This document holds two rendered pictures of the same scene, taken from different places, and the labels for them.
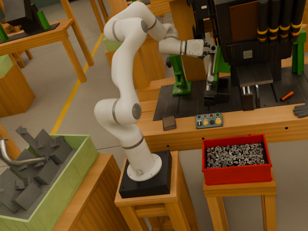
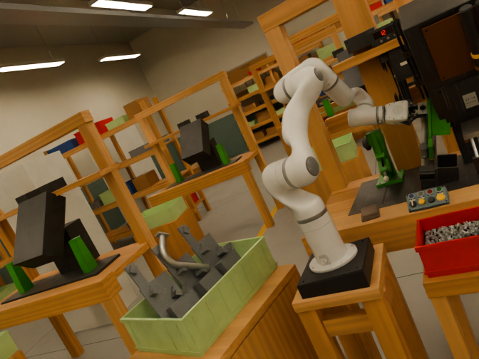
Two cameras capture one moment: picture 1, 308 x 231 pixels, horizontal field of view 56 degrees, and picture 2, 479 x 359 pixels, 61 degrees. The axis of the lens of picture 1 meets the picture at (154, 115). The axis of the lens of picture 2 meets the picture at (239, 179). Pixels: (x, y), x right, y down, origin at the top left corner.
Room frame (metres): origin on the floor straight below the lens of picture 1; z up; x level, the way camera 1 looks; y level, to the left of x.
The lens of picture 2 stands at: (-0.32, 0.03, 1.60)
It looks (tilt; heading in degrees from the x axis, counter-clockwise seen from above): 10 degrees down; 12
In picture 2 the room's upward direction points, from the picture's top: 25 degrees counter-clockwise
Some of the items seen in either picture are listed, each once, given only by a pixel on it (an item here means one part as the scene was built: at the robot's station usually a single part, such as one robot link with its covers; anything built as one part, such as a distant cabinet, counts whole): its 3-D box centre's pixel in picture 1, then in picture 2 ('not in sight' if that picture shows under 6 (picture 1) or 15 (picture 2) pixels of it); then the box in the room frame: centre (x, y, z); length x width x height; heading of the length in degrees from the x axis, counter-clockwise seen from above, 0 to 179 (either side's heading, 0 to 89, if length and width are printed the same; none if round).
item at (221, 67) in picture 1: (222, 59); (437, 117); (1.50, -0.48, 1.17); 0.13 x 0.12 x 0.20; 71
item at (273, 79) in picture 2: not in sight; (283, 96); (11.48, 0.35, 1.11); 3.01 x 0.54 x 2.23; 77
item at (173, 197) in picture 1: (148, 177); (341, 276); (1.13, 0.13, 0.83); 0.32 x 0.32 x 0.04; 74
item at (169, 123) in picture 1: (168, 123); (369, 212); (1.42, -0.07, 0.91); 0.10 x 0.08 x 0.03; 171
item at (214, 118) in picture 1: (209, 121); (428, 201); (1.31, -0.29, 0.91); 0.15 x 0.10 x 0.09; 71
